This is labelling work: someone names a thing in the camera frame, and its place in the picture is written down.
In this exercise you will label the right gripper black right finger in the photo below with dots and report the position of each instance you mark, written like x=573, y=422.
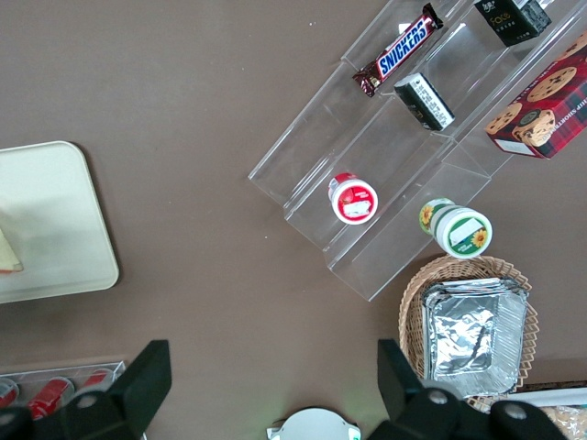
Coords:
x=426, y=417

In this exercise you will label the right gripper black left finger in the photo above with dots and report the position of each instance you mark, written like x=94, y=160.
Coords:
x=114, y=412

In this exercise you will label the triangular sandwich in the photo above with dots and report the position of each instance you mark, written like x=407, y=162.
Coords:
x=7, y=256

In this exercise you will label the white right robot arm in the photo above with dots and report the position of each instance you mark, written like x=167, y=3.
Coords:
x=312, y=424

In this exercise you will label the aluminium foil tray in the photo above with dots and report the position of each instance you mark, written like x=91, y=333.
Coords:
x=472, y=339

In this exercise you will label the light tan wicker basket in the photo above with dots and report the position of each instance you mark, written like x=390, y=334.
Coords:
x=413, y=298

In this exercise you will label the beige plastic tray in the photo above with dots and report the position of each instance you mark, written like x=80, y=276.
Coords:
x=46, y=220

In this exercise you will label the red cola bottle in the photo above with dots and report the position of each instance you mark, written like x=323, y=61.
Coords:
x=48, y=396
x=94, y=382
x=7, y=394

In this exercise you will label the clear acrylic bottle rack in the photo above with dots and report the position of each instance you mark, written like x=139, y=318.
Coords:
x=46, y=372

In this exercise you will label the white rectangular snack bin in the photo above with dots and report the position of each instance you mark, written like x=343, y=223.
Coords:
x=559, y=396

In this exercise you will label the clear cracker bag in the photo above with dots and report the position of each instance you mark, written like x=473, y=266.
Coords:
x=571, y=421

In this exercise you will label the green lid yogurt cup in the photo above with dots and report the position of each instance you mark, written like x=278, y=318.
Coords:
x=458, y=229

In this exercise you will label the red lid yogurt cup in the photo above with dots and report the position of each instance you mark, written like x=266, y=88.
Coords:
x=353, y=204

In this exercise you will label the clear acrylic stepped stand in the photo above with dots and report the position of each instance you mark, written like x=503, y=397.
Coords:
x=348, y=137

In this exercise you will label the small black carton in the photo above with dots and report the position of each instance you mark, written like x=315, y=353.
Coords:
x=513, y=18
x=424, y=101

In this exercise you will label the red chocolate chip cookie box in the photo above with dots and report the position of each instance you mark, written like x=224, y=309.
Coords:
x=541, y=110

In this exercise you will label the Snickers chocolate bar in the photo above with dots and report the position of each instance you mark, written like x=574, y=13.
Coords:
x=399, y=50

